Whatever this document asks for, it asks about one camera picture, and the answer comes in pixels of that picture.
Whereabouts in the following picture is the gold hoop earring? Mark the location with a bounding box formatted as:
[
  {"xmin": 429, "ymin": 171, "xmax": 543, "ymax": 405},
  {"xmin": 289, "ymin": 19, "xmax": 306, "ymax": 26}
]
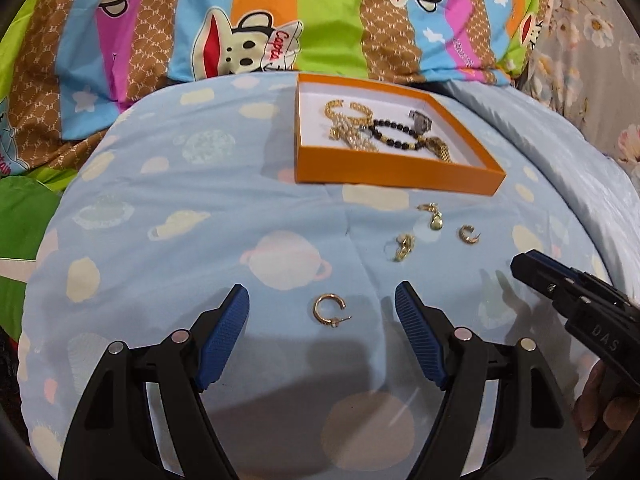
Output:
[
  {"xmin": 458, "ymin": 224, "xmax": 480, "ymax": 245},
  {"xmin": 311, "ymin": 292, "xmax": 352, "ymax": 328}
]

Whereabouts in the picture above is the gold chain shell earring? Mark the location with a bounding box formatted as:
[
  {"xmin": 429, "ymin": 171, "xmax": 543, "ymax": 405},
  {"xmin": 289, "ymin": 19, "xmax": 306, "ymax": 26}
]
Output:
[{"xmin": 384, "ymin": 233, "xmax": 416, "ymax": 262}]

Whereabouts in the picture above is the black bead bracelet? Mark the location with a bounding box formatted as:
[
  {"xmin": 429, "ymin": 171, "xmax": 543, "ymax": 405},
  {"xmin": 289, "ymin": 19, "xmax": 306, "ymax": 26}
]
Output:
[{"xmin": 368, "ymin": 117, "xmax": 431, "ymax": 152}]

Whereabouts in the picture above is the white pearl bracelet bundle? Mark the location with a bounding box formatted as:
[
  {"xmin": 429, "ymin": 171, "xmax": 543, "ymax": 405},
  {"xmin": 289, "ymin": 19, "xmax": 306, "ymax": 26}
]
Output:
[{"xmin": 326, "ymin": 114, "xmax": 381, "ymax": 153}]

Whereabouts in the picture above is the orange jewelry box tray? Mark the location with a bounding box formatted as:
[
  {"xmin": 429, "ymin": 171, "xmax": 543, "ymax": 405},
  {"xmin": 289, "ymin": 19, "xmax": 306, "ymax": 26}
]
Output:
[{"xmin": 295, "ymin": 74, "xmax": 506, "ymax": 196}]

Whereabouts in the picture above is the person's right hand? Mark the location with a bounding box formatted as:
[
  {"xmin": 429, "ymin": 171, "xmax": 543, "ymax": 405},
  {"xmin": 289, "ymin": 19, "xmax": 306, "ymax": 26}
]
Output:
[{"xmin": 572, "ymin": 360, "xmax": 639, "ymax": 468}]

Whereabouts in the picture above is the gold disc drop earring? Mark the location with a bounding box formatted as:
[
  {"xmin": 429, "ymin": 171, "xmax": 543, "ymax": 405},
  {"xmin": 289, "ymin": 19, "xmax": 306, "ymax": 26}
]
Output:
[{"xmin": 416, "ymin": 203, "xmax": 444, "ymax": 231}]

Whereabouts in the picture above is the light blue planet bedsheet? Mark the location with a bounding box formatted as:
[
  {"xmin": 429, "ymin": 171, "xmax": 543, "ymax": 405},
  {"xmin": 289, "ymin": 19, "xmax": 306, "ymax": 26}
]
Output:
[{"xmin": 18, "ymin": 74, "xmax": 639, "ymax": 479}]

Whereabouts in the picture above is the grey floral bedsheet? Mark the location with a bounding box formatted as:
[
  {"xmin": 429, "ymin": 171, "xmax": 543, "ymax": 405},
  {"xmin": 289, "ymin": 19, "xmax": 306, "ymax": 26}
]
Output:
[{"xmin": 518, "ymin": 0, "xmax": 639, "ymax": 185}]

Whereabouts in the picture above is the colorful monkey print quilt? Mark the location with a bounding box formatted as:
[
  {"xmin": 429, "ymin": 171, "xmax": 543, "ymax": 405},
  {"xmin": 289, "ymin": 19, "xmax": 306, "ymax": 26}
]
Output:
[{"xmin": 0, "ymin": 0, "xmax": 557, "ymax": 181}]

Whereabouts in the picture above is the silver chunky ring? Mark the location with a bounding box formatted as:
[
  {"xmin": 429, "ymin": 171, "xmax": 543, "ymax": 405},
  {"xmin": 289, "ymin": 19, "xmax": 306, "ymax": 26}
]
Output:
[{"xmin": 406, "ymin": 108, "xmax": 434, "ymax": 137}]

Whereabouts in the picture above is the gold open cuff bracelet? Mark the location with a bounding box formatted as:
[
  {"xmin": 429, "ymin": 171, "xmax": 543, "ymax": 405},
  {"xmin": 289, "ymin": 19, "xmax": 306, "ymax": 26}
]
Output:
[{"xmin": 323, "ymin": 100, "xmax": 376, "ymax": 129}]

